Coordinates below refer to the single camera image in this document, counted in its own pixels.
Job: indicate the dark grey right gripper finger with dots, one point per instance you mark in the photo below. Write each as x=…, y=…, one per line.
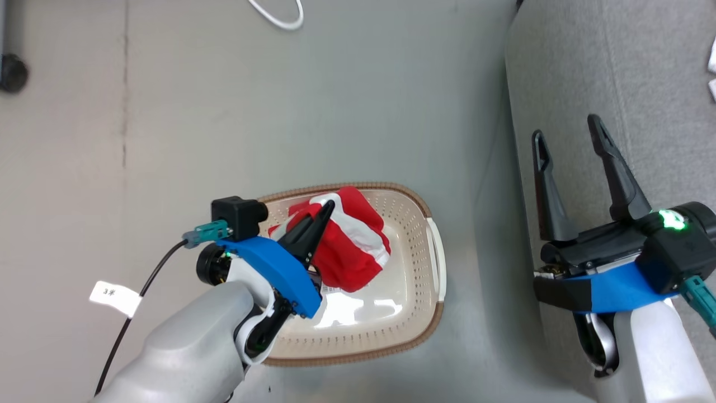
x=621, y=184
x=551, y=207

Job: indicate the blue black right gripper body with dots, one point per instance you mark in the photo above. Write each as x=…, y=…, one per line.
x=609, y=288

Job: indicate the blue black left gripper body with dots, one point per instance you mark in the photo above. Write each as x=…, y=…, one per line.
x=274, y=266

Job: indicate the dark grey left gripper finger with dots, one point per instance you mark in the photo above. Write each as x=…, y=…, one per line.
x=302, y=232
x=314, y=246

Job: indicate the red and white cloth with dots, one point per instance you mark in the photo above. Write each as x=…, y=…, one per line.
x=352, y=263

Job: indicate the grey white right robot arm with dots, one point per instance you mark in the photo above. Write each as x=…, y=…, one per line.
x=654, y=358

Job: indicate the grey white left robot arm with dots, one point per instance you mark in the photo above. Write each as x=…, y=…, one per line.
x=184, y=347

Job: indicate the grey fabric sofa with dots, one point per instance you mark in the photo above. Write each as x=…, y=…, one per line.
x=587, y=73

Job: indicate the beige perforated laundry basket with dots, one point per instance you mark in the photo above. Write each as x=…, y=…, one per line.
x=386, y=313

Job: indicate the white fabric item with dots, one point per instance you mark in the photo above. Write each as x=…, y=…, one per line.
x=712, y=59
x=713, y=90

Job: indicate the black caster wheel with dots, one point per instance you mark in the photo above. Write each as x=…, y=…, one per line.
x=12, y=74

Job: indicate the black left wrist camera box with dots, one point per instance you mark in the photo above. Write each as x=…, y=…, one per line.
x=238, y=215

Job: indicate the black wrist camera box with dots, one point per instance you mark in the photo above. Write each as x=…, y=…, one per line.
x=671, y=260
x=238, y=215

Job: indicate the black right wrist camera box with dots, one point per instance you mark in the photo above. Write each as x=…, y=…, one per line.
x=671, y=260

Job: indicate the teal left camera connector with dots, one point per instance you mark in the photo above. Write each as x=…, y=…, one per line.
x=207, y=232

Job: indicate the teal camera connector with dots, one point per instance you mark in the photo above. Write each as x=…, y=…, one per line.
x=207, y=232
x=702, y=305

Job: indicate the teal right camera connector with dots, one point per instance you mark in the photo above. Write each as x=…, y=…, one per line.
x=702, y=305

